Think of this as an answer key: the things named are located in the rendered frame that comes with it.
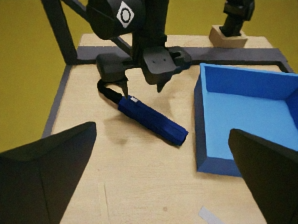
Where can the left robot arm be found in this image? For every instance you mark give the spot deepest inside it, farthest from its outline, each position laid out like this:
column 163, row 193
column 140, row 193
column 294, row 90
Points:
column 113, row 18

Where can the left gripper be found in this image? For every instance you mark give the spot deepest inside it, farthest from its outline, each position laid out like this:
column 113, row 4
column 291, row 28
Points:
column 112, row 69

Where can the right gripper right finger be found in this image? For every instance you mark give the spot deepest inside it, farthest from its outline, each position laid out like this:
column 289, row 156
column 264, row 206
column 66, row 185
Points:
column 270, row 171

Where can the thin tan wooden stick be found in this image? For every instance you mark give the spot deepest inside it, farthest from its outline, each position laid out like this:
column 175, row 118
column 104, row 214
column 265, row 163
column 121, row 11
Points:
column 103, row 203

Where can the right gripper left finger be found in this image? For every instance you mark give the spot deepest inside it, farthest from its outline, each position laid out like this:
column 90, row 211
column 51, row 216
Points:
column 38, row 179

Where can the grey flat bar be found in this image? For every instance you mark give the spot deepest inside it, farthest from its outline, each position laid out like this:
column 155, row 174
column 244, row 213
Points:
column 209, row 217

